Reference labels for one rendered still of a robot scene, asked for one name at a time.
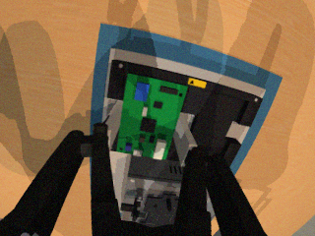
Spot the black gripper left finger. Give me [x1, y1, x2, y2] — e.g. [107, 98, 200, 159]
[0, 104, 124, 236]

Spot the green circuit board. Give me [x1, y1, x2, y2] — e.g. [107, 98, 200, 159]
[117, 73, 188, 159]

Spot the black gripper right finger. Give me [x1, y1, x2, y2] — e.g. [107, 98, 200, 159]
[173, 117, 268, 236]

